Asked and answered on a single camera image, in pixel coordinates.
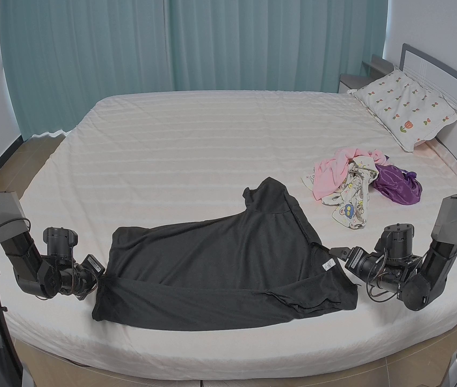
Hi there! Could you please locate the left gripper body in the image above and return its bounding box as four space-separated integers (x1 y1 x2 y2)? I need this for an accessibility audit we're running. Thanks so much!
75 255 106 298

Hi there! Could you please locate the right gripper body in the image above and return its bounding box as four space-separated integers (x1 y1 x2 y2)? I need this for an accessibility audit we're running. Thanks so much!
345 248 382 285

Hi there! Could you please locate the black T-shirt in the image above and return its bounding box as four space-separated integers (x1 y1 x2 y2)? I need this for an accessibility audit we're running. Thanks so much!
92 177 359 332

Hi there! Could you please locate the bed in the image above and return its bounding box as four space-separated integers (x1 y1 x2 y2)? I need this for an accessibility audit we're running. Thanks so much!
0 43 457 378

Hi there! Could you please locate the white printed garment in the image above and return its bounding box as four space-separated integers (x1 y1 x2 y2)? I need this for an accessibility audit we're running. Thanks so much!
302 157 377 231

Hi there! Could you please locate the pink garment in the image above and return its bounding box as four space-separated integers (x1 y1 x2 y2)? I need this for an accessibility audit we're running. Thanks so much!
313 148 390 200

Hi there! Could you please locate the purple garment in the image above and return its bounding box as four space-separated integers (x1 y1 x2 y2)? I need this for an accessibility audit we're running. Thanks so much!
373 164 423 206

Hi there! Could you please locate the white printed pillow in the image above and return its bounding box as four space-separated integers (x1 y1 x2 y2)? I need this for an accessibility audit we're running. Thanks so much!
349 70 457 153

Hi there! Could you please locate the grey bedside table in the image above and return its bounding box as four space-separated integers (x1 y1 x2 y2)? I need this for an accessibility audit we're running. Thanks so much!
339 54 394 94

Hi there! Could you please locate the blue-green curtain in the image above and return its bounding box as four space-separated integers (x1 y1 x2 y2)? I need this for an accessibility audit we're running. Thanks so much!
168 0 390 94
0 0 173 138

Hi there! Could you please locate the black cable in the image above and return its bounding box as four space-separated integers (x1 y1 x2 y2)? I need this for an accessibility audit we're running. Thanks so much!
365 278 400 304
0 217 31 254

